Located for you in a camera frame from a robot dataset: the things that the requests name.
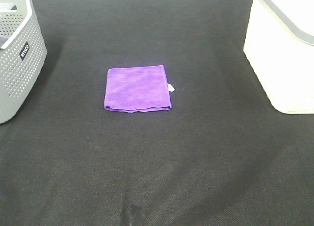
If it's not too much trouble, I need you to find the purple towel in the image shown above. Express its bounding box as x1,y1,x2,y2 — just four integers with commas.
104,65,172,113

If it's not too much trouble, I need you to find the white plastic basket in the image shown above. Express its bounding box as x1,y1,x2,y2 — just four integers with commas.
243,0,314,114

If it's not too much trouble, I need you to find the grey perforated laundry basket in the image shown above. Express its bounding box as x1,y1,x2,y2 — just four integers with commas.
0,0,47,124

